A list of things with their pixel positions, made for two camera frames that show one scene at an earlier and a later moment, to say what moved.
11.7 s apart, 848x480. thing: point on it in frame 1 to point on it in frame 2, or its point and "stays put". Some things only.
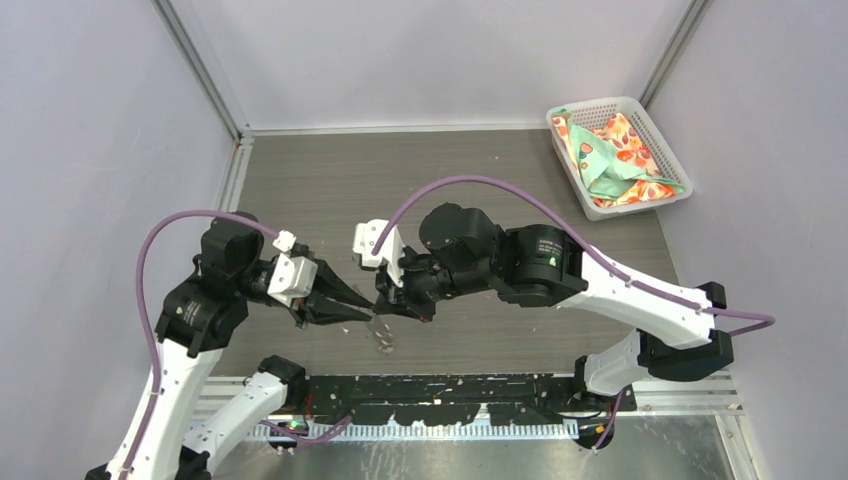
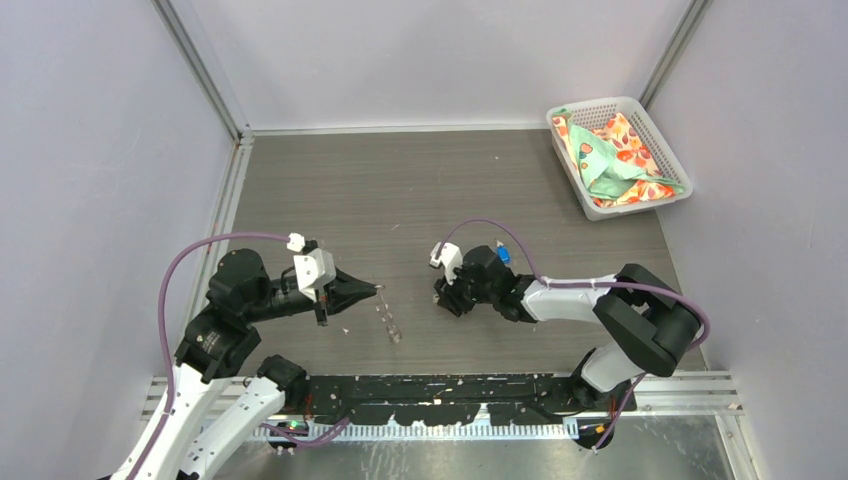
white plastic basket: x=596 y=111 stays put
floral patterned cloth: x=613 y=163 stays put
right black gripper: x=384 y=305 to x=449 y=294
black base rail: x=514 y=400 stays put
